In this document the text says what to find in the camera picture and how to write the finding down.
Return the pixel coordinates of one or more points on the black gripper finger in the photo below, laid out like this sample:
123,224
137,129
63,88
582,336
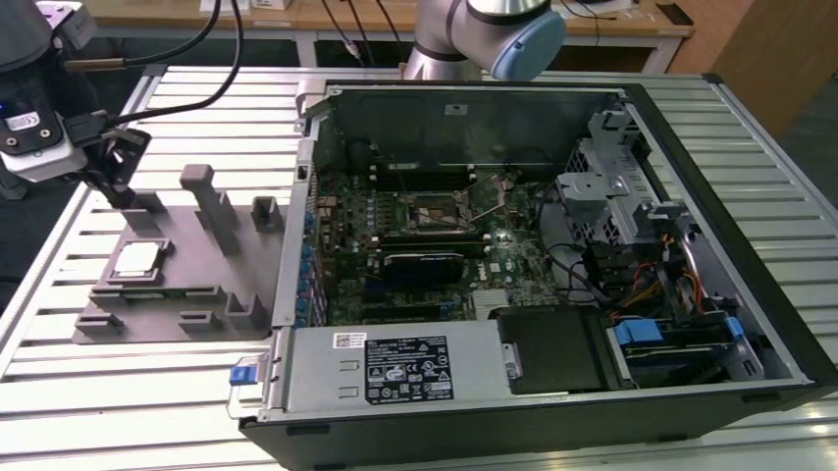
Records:
98,179
134,147

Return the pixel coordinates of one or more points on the silver CPU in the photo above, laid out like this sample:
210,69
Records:
141,257

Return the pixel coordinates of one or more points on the thin metal locking lever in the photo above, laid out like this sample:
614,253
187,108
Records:
490,214

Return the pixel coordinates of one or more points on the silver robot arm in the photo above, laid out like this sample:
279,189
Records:
458,29

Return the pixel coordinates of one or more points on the grey parts rack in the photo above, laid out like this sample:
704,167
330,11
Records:
190,275

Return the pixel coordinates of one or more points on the green RAM stick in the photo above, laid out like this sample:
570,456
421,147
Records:
167,293

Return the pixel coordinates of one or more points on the large white box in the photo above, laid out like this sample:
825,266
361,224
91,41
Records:
223,7

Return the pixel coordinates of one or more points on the small white box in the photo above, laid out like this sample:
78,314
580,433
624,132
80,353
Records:
271,4

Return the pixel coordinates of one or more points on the blue case latch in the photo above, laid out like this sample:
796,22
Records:
242,375

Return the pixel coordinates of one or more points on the silver power supply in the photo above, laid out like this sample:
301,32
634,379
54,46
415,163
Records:
314,358

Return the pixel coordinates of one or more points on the black RAM stick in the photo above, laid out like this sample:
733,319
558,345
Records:
433,250
433,240

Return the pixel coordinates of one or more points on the small white black sticker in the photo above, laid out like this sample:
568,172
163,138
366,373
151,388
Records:
457,109

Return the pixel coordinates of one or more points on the black graphics card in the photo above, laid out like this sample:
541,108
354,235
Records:
422,270

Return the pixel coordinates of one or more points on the black expansion slot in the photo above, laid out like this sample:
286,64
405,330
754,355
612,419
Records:
399,310

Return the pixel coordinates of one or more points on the silver chipset heatsink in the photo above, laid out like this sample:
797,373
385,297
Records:
491,299

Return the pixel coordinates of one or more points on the green motherboard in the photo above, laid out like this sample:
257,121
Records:
527,245

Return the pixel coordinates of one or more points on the silver metal drive cage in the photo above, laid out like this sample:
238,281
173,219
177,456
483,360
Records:
616,162

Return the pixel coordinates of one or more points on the black plastic shroud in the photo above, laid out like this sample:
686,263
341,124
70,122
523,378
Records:
557,348

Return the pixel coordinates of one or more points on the black PC case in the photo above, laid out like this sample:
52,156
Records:
523,432

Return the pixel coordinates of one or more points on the hard disk in blue carrier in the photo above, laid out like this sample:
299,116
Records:
638,331

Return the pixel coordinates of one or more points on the small black desk object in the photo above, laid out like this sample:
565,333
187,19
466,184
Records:
677,15

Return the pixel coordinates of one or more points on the wooden cabinet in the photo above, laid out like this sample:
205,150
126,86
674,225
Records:
773,59

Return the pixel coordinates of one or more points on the white rimmed wrist camera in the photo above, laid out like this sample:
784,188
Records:
32,162

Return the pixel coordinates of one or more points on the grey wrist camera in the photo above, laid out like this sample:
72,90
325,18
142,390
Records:
68,24

